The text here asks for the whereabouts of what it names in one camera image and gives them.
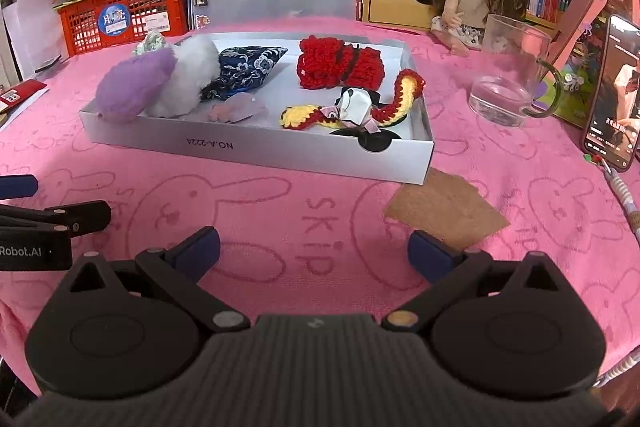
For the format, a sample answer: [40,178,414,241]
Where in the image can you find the white cardboard box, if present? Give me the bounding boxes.
[79,32,435,185]

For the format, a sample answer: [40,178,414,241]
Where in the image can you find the white paper sheet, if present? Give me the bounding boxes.
[0,87,51,132]

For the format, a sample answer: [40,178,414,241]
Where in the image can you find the red yellow crocheted snake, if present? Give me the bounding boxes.
[278,69,426,130]

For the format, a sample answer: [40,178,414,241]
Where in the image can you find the red crocheted toy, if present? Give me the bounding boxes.
[296,36,386,92]

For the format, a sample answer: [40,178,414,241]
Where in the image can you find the white bunny plush green dress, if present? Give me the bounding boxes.
[95,32,222,124]

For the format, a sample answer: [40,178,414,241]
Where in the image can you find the small pink packet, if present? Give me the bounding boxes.
[209,93,268,124]

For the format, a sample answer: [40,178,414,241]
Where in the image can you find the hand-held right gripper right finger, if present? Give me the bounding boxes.
[381,229,563,333]

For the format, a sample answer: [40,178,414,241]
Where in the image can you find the blue floral fabric pouch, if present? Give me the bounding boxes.
[200,46,289,102]

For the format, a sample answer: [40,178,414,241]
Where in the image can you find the pink bunny-print towel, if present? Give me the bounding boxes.
[0,16,640,403]

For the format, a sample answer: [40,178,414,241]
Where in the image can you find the white board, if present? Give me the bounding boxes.
[1,0,67,82]

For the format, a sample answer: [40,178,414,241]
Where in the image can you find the small dark card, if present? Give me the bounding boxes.
[35,54,63,75]

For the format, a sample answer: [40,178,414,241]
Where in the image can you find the red plastic crate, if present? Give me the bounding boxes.
[54,0,190,56]

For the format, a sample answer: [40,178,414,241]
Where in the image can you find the black round disc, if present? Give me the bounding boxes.
[332,128,403,154]

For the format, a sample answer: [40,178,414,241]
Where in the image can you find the red envelope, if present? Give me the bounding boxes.
[0,78,48,114]

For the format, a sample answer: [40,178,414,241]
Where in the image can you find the black white figure toy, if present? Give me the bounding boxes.
[327,87,383,135]

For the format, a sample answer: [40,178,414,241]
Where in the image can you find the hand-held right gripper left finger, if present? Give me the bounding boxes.
[67,226,252,333]

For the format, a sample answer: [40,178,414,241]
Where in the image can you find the clear glass cup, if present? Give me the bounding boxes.
[468,13,565,128]

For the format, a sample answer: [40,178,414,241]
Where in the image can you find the smartphone with lit screen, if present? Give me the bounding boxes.
[580,14,640,172]

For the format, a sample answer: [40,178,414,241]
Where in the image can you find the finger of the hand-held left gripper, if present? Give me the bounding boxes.
[0,174,40,200]
[0,200,112,238]

